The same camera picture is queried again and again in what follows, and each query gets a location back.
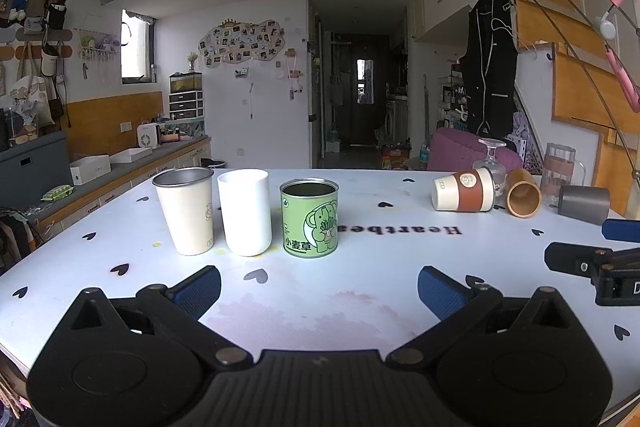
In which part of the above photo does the wooden staircase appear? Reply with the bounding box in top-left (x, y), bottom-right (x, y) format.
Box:
top-left (484, 0), bottom-right (640, 219)

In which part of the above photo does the dark entrance door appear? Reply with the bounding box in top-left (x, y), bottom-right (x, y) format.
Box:
top-left (349, 38), bottom-right (392, 148)

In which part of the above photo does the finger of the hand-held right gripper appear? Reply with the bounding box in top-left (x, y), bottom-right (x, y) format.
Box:
top-left (601, 219), bottom-right (640, 241)
top-left (544, 241), bottom-right (615, 278)

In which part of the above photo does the glass fish tank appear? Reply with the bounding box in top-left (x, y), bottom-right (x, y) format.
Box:
top-left (169, 72), bottom-right (204, 93)

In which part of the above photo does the red printed box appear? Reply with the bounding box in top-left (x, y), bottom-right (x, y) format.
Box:
top-left (382, 145), bottom-right (412, 170)

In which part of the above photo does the green printed tin can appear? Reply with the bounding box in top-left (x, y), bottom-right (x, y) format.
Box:
top-left (279, 178), bottom-right (341, 260)

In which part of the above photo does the grey storage box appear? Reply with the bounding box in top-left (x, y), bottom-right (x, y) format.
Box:
top-left (0, 130), bottom-right (69, 214)

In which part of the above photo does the window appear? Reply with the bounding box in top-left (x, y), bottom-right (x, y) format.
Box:
top-left (121, 9), bottom-right (157, 86)

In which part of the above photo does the glass pitcher with brown band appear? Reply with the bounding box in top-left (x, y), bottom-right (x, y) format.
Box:
top-left (540, 143), bottom-right (587, 208)

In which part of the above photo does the flat white tray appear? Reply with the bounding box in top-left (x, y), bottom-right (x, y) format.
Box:
top-left (109, 147), bottom-right (154, 164)

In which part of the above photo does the clear wine glass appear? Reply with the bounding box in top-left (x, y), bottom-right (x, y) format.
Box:
top-left (477, 138), bottom-right (509, 198)

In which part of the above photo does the plain white cup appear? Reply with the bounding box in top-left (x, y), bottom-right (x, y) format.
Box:
top-left (217, 169), bottom-right (274, 257)

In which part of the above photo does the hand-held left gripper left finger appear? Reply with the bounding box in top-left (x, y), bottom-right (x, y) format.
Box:
top-left (64, 265), bottom-right (254, 371)

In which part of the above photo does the white cardboard box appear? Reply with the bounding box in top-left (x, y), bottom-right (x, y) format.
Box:
top-left (69, 155), bottom-right (112, 186)

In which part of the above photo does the metal storage rack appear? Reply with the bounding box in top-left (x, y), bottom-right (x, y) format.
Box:
top-left (439, 74), bottom-right (469, 128)

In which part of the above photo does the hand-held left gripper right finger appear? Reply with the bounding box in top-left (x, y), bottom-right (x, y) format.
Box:
top-left (386, 265), bottom-right (577, 370)

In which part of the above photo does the white counter cabinet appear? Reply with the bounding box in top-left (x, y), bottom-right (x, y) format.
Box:
top-left (27, 134), bottom-right (214, 258)

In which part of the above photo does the grey metal cup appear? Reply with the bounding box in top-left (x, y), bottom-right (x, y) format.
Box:
top-left (557, 185), bottom-right (612, 226)

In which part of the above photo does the cream metal cup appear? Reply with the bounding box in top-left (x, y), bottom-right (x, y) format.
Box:
top-left (151, 167), bottom-right (216, 256)

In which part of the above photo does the cloud-shaped photo board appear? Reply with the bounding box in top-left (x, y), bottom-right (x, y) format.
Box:
top-left (199, 20), bottom-right (287, 69)

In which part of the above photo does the wooden cup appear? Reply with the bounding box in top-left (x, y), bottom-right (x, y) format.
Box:
top-left (506, 168), bottom-right (543, 219)

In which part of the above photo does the small drawer unit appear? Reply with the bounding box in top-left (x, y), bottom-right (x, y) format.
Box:
top-left (168, 91), bottom-right (205, 124)

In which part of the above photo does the cream cup with brown sleeve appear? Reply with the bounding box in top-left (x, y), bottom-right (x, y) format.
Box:
top-left (432, 168), bottom-right (496, 213)

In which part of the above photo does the green wipes pack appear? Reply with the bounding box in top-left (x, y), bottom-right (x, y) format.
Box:
top-left (41, 184), bottom-right (76, 202)

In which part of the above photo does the small white appliance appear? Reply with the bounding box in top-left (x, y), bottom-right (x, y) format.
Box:
top-left (137, 123), bottom-right (162, 150)

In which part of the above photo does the black hanging jacket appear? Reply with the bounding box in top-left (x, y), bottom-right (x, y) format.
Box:
top-left (458, 0), bottom-right (519, 137)

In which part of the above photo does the cream tote bag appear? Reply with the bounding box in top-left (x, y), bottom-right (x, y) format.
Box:
top-left (9, 74), bottom-right (57, 128)

